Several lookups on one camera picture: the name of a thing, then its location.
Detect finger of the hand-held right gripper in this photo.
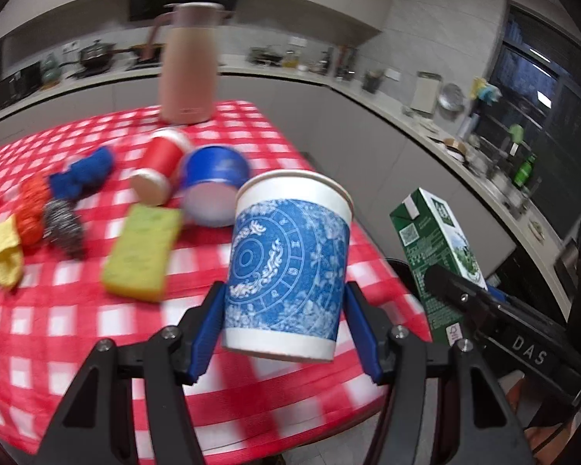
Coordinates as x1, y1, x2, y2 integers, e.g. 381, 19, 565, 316
425, 264, 495, 323

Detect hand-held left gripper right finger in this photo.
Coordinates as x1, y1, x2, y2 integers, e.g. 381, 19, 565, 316
344, 282, 536, 465

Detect yellow blue hanging cloth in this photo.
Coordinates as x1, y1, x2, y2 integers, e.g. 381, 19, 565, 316
472, 77, 499, 103

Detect green bottle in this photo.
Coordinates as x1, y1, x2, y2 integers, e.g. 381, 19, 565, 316
513, 154, 537, 189

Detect dark window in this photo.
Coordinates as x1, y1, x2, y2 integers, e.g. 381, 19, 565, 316
479, 5, 581, 238

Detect black microwave oven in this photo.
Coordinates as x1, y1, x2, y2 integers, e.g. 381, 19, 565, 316
0, 65, 42, 107

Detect steel wool scrubber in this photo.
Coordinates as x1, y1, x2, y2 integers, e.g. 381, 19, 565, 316
41, 198, 87, 258

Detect dark cooking pot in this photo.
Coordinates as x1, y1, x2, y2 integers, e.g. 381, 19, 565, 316
80, 41, 117, 71

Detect yellow green sponge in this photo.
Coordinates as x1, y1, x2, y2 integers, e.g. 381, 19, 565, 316
101, 203, 184, 301

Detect red paper cup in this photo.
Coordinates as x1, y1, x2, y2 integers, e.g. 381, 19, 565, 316
130, 127, 192, 207

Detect green milk carton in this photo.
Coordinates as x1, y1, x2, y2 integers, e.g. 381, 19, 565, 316
390, 187, 490, 347

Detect pink thermos jug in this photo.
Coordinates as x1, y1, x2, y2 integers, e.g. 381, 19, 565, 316
148, 2, 233, 124

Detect orange mesh scrubber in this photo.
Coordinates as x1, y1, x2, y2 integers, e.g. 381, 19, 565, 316
14, 174, 52, 248

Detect red white checkered tablecloth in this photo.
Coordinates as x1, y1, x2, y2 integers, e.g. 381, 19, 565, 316
0, 101, 446, 456

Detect metal dish rack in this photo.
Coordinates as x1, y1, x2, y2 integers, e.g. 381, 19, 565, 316
249, 46, 286, 65

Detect white cutting board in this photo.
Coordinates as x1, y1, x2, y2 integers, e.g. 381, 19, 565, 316
411, 72, 441, 114

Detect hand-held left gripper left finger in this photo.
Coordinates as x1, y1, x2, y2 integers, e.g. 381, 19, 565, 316
31, 281, 228, 465

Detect teal kettle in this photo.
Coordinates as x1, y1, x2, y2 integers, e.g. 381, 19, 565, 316
40, 53, 64, 83

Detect white blue patterned paper cup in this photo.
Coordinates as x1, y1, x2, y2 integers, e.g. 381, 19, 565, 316
221, 169, 354, 363

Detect round metal lid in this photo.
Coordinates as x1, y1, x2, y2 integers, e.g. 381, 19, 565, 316
437, 83, 464, 112

